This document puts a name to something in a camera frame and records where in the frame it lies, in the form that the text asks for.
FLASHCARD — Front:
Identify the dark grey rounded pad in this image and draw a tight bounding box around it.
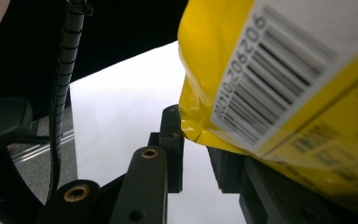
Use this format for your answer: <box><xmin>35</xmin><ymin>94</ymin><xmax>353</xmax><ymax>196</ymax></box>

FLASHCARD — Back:
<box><xmin>0</xmin><ymin>96</ymin><xmax>34</xmax><ymax>157</ymax></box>

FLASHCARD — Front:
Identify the metal floor rail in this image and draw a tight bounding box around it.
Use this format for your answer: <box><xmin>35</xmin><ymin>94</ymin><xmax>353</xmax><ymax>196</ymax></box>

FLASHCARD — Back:
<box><xmin>9</xmin><ymin>128</ymin><xmax>76</xmax><ymax>165</ymax></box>

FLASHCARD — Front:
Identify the black curved frame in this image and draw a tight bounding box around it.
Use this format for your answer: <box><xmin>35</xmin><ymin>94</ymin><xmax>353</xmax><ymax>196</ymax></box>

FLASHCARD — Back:
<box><xmin>0</xmin><ymin>148</ymin><xmax>46</xmax><ymax>224</ymax></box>

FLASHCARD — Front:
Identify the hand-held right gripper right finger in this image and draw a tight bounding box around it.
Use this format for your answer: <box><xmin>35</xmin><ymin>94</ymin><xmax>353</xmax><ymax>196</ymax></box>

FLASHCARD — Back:
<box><xmin>207</xmin><ymin>146</ymin><xmax>358</xmax><ymax>224</ymax></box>

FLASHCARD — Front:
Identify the yellow spout pouch green cap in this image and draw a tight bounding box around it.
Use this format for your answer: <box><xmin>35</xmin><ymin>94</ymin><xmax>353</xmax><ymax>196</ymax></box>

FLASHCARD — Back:
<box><xmin>177</xmin><ymin>0</ymin><xmax>358</xmax><ymax>220</ymax></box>

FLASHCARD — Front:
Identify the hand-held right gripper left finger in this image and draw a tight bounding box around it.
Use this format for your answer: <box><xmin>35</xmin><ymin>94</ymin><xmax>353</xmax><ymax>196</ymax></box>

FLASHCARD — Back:
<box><xmin>148</xmin><ymin>104</ymin><xmax>186</xmax><ymax>194</ymax></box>

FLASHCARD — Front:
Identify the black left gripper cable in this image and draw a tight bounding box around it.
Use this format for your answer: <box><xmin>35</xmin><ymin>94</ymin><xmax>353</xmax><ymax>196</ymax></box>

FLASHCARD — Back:
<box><xmin>46</xmin><ymin>0</ymin><xmax>94</xmax><ymax>203</ymax></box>

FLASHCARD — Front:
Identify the thin black rod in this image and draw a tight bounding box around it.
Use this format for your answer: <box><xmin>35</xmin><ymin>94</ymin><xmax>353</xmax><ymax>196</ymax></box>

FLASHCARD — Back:
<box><xmin>21</xmin><ymin>135</ymin><xmax>51</xmax><ymax>145</ymax></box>

